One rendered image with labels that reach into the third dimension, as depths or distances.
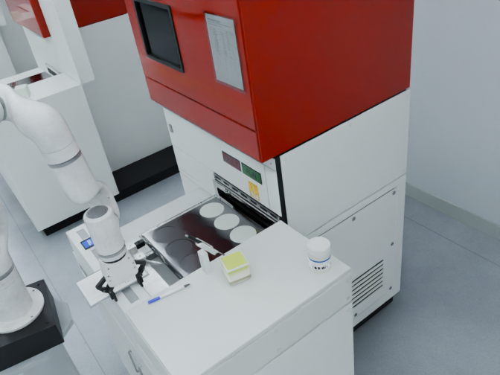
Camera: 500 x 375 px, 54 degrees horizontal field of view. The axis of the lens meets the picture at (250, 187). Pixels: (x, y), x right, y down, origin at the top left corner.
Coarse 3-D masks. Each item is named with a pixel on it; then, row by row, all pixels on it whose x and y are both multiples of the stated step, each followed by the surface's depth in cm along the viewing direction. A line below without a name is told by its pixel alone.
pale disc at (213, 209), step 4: (208, 204) 202; (212, 204) 202; (216, 204) 201; (220, 204) 201; (204, 208) 200; (208, 208) 199; (212, 208) 199; (216, 208) 199; (220, 208) 198; (200, 212) 198; (204, 212) 198; (208, 212) 197; (212, 212) 197; (216, 212) 197; (220, 212) 196; (204, 216) 196; (208, 216) 195; (212, 216) 195; (216, 216) 195
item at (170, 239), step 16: (224, 208) 198; (176, 224) 194; (192, 224) 192; (208, 224) 191; (240, 224) 188; (160, 240) 187; (176, 240) 185; (208, 240) 183; (224, 240) 182; (176, 256) 178; (192, 256) 177; (208, 256) 175
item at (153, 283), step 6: (138, 252) 186; (150, 270) 176; (150, 276) 174; (156, 276) 173; (144, 282) 172; (150, 282) 171; (156, 282) 171; (162, 282) 171; (144, 288) 169; (150, 288) 169; (156, 288) 169; (162, 288) 168; (150, 294) 167
